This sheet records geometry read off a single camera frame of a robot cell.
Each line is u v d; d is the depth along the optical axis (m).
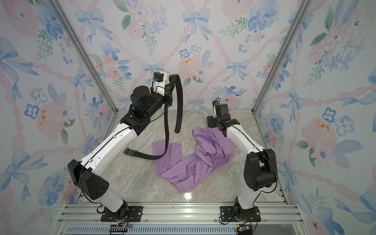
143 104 0.52
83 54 0.86
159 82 0.55
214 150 0.89
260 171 0.46
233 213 0.68
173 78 0.66
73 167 0.43
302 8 0.69
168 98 0.60
